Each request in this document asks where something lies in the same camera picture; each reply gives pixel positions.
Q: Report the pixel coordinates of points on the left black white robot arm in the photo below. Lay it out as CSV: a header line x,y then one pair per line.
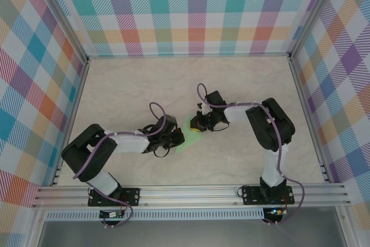
x,y
127,144

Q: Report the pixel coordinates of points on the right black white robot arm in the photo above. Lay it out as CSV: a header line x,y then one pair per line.
x,y
269,125

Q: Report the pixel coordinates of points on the wide aluminium mounting rail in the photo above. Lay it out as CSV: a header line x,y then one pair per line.
x,y
188,196

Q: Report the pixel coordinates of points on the light green paper sheet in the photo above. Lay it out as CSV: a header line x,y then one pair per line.
x,y
188,140

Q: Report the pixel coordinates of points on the aluminium table side rail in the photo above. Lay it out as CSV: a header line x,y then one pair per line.
x,y
71,122
302,96

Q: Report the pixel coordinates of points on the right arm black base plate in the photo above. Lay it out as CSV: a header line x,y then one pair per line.
x,y
251,196

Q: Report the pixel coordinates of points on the grey metal lower panel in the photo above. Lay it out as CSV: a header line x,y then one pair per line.
x,y
188,234

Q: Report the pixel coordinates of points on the small black circuit board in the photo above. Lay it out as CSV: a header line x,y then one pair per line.
x,y
111,214

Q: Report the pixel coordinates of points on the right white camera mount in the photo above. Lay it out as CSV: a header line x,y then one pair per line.
x,y
205,108

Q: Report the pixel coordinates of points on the aluminium frame post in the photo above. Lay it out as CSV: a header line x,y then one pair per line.
x,y
314,12
60,12

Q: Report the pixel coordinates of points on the long thin aluminium frame rail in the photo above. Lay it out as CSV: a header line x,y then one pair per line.
x,y
188,55

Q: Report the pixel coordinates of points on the small circuit board with LED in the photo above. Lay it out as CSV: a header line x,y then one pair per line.
x,y
276,211

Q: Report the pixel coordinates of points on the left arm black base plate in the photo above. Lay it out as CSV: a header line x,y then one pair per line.
x,y
131,196

